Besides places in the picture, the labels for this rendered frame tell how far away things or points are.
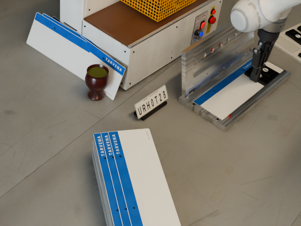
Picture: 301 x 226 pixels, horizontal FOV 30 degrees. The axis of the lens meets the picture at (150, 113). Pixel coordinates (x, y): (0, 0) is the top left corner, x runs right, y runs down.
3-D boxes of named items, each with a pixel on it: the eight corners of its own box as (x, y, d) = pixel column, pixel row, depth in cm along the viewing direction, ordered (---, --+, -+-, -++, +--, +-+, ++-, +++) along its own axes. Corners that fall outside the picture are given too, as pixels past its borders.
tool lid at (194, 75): (185, 52, 187) (181, 51, 188) (185, 100, 198) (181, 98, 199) (256, 7, 214) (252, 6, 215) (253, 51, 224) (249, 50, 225)
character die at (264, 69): (272, 80, 212) (273, 78, 212) (250, 68, 217) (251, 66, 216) (278, 75, 215) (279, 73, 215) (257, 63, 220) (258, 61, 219)
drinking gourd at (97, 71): (86, 86, 201) (87, 61, 194) (109, 89, 202) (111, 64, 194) (82, 101, 195) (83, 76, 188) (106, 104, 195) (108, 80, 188)
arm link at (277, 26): (292, 14, 192) (287, 28, 196) (270, 2, 196) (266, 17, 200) (279, 23, 186) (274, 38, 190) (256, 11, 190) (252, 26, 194)
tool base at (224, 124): (224, 131, 192) (226, 123, 190) (178, 101, 201) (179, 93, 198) (289, 77, 219) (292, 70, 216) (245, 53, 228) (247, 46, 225)
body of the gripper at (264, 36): (273, 36, 191) (266, 58, 197) (285, 27, 196) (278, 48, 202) (254, 26, 194) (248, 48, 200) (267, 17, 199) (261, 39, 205)
